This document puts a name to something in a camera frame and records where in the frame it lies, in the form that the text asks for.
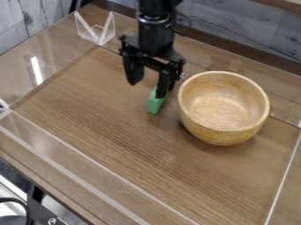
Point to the green rectangular stick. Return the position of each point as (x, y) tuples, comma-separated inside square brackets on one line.
[(154, 102)]

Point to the clear acrylic barrier frame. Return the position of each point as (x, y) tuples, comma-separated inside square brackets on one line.
[(126, 167)]

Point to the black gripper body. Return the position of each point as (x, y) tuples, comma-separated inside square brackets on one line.
[(152, 45)]

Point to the black metal table leg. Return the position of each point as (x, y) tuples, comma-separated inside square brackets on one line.
[(42, 216)]

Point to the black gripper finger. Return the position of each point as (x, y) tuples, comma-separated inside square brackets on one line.
[(166, 80), (133, 68)]

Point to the light wooden bowl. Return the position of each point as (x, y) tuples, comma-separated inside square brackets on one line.
[(224, 107)]

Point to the clear acrylic corner bracket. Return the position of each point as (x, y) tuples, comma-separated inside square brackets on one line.
[(97, 34)]

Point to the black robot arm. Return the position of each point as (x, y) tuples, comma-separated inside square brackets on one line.
[(160, 9)]

